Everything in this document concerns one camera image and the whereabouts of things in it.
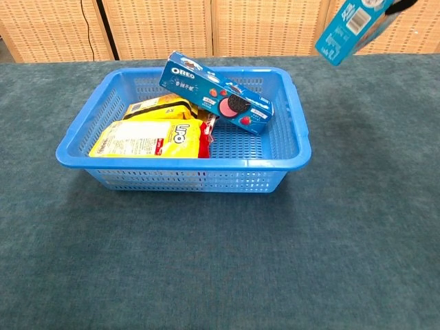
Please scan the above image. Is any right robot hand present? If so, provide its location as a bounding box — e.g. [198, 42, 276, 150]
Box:
[385, 0, 419, 15]

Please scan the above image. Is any light blue cookie box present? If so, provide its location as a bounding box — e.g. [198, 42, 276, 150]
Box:
[315, 0, 402, 67]

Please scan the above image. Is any dark blue Oreo box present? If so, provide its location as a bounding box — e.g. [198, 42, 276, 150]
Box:
[159, 50, 275, 135]

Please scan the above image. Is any yellow black-striped snack bag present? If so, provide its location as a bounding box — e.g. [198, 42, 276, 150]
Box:
[122, 93, 200, 122]

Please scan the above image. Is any yellow red Lipo snack bag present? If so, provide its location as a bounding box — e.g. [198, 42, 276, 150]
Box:
[88, 118, 211, 160]

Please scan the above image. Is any blue plastic perforated basket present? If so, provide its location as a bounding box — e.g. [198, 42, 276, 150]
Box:
[55, 66, 313, 193]

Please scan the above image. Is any bamboo folding screen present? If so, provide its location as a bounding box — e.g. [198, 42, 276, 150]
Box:
[0, 0, 440, 63]

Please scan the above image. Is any small white snack packet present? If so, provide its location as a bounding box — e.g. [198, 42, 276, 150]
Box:
[199, 109, 219, 142]

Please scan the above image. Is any teal table mat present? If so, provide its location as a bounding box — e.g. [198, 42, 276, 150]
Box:
[0, 53, 440, 330]

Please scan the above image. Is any thin black hanging cable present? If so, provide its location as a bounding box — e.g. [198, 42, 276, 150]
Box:
[80, 0, 96, 62]

